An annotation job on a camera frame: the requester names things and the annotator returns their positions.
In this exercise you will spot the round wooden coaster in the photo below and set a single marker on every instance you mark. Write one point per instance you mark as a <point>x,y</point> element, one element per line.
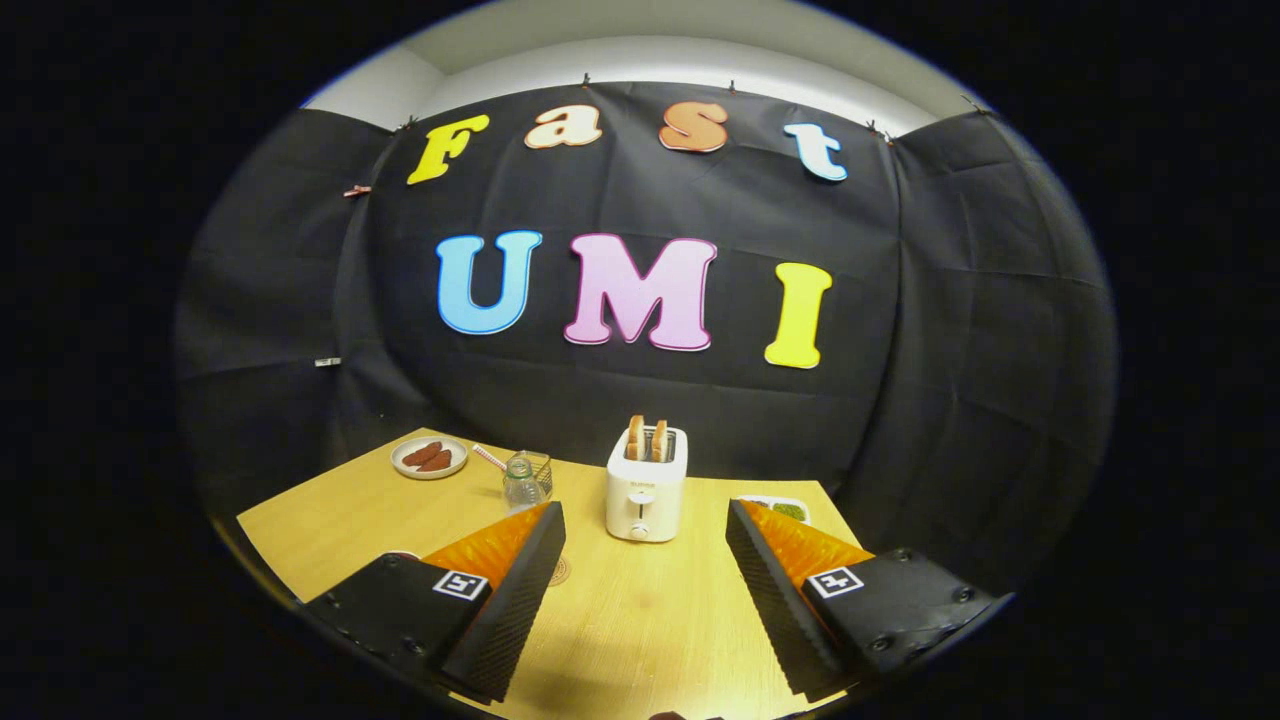
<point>561,570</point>

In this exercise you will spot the toast slice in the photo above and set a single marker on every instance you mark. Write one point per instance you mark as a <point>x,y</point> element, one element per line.
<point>659,443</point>
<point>635,440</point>

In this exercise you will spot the white divided bean tray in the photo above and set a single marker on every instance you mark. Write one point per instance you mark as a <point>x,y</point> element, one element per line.
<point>790,511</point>

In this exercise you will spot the small white plate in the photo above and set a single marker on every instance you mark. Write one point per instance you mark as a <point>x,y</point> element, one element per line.
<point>405,470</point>

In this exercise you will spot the clear plastic juice bottle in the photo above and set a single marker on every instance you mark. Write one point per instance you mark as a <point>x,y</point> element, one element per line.
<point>520,488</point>

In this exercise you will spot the striped straw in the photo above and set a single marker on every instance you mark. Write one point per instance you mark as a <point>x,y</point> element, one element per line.
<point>488,457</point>

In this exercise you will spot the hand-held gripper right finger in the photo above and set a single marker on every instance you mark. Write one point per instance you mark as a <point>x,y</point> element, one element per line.
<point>780,610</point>

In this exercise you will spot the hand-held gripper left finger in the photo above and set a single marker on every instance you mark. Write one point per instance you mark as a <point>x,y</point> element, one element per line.
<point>505,610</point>

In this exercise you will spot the white toaster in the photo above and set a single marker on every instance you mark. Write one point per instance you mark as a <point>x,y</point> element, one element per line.
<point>645,505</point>

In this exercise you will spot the brown sausage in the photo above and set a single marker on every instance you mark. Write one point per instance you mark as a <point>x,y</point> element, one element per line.
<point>420,454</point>
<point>438,462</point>

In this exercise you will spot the black backdrop cloth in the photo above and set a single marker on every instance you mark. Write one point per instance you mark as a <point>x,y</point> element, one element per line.
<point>600,400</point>

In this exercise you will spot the wooden table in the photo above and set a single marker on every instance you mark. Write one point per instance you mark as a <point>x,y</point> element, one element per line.
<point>380,520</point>

